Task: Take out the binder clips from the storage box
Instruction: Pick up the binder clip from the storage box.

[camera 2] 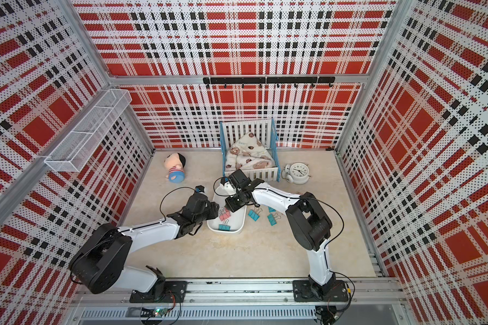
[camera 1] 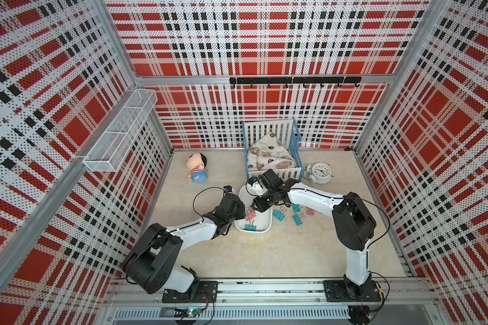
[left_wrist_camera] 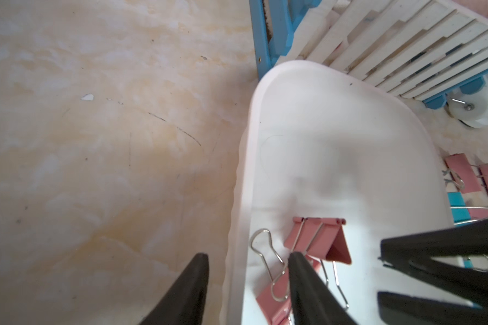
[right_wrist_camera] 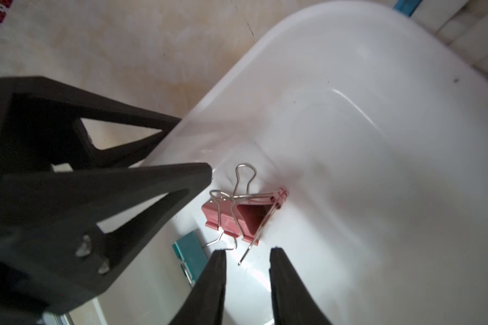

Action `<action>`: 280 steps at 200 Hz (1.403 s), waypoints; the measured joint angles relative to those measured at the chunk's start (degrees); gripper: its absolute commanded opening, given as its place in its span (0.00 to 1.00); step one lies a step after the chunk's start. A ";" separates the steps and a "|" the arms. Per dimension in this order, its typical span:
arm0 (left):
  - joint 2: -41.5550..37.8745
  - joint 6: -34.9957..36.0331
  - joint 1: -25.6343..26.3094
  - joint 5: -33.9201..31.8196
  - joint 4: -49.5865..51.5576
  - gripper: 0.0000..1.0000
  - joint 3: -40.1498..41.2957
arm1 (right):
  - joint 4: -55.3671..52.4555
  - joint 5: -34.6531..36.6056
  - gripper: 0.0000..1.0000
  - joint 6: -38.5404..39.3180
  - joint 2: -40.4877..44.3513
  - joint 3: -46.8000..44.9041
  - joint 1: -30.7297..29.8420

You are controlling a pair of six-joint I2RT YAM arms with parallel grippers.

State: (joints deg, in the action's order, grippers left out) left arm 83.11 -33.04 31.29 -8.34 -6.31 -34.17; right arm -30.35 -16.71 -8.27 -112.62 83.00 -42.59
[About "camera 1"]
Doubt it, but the teal binder clip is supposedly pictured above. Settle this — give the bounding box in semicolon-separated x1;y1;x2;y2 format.
244;220;257;232
291;204;301;213
292;213;306;226
272;207;287;222

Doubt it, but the white plastic storage box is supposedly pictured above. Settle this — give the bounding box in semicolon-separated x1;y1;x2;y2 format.
234;185;272;234

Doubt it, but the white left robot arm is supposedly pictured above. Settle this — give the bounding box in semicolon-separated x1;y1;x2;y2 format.
122;186;245;302

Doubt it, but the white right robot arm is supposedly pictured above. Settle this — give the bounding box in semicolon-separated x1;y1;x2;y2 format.
245;169;382;303

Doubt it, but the printed white blanket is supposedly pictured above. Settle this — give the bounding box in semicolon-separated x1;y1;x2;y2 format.
247;132;297;171

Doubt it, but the blue white toy crib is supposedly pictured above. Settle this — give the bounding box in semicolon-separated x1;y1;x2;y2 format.
243;119;304;180

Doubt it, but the white alarm clock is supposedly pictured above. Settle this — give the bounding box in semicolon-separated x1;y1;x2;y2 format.
304;162;333;185

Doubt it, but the black hook rail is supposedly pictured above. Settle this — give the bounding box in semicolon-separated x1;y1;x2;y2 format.
229;76;362;85

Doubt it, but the white wire mesh shelf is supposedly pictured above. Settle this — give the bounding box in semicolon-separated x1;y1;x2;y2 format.
84;89;157;173

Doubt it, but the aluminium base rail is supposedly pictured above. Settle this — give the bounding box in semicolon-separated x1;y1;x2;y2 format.
98;277;446;324

